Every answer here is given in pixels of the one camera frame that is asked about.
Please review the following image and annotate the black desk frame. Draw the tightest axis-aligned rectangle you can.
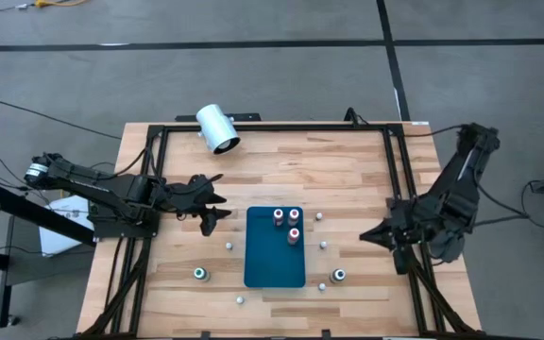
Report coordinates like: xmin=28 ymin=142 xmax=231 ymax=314
xmin=0 ymin=178 xmax=97 ymax=330

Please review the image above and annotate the white cylindrical spot lamp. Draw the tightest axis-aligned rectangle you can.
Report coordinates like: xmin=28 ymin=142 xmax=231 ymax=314
xmin=195 ymin=103 xmax=242 ymax=156

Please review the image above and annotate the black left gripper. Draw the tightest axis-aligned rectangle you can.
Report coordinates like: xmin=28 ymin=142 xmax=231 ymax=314
xmin=161 ymin=174 xmax=232 ymax=237

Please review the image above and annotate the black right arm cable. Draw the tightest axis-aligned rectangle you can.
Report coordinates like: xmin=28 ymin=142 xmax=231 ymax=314
xmin=344 ymin=107 xmax=467 ymax=139

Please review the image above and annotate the thin black floor cable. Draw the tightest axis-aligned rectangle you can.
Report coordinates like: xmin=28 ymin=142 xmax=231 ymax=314
xmin=0 ymin=100 xmax=123 ymax=142

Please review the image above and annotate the teal plastic bin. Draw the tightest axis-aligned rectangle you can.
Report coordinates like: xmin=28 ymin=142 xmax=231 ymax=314
xmin=244 ymin=205 xmax=307 ymax=289

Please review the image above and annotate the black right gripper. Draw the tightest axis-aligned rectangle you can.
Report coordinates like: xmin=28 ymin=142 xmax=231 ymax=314
xmin=359 ymin=197 xmax=427 ymax=277

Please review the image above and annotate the black aluminium table frame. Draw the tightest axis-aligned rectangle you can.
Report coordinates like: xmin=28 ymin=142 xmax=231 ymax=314
xmin=76 ymin=121 xmax=484 ymax=340

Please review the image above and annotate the white box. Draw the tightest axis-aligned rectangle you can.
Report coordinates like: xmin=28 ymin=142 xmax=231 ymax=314
xmin=39 ymin=195 xmax=96 ymax=258

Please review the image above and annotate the yellow floor cable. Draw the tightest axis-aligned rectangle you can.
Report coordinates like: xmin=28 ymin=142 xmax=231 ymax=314
xmin=34 ymin=0 xmax=92 ymax=9

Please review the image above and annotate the black flat bar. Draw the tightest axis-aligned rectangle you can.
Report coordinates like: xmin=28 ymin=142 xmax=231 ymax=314
xmin=175 ymin=112 xmax=263 ymax=123

